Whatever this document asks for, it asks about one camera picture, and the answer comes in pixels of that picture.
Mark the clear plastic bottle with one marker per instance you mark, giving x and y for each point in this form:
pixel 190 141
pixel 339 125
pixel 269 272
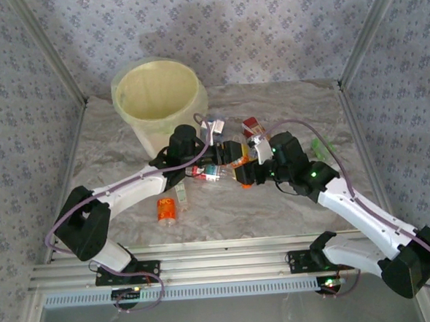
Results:
pixel 251 152

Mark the white plastic bin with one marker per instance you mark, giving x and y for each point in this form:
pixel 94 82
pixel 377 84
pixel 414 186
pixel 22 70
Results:
pixel 151 135

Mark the aluminium frame post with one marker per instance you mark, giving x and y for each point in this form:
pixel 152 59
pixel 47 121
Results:
pixel 53 50
pixel 366 31

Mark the aluminium mounting rail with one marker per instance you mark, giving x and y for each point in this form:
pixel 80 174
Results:
pixel 225 262

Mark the small circuit board with LED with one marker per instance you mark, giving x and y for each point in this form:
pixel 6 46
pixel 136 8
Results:
pixel 126 294
pixel 330 283

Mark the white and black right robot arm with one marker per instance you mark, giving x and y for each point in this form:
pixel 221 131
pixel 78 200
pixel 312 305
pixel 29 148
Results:
pixel 364 210

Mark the pale yellow plastic bucket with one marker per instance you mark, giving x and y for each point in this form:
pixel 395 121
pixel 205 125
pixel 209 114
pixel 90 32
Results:
pixel 152 92

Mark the aluminium side rail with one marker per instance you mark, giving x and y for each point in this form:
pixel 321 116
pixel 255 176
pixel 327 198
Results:
pixel 76 133
pixel 354 116

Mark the marble pattern table cover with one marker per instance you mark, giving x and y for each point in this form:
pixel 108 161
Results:
pixel 240 218

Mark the white bottle with green label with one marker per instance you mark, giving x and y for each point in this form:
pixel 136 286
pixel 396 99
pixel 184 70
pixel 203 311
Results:
pixel 181 196

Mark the orange NFC juice bottle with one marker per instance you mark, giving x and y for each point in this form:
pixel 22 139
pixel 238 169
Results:
pixel 166 209

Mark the red carton box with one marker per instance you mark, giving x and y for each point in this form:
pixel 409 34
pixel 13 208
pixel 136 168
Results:
pixel 251 126

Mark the green plastic bottle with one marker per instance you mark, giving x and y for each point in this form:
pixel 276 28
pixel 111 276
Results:
pixel 322 149

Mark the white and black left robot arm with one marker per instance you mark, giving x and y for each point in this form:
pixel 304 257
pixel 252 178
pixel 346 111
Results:
pixel 129 190

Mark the clear bottle with red label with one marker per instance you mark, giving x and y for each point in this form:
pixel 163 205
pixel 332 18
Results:
pixel 206 173

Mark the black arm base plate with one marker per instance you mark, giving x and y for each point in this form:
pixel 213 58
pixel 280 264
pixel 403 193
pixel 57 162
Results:
pixel 152 267
pixel 298 261

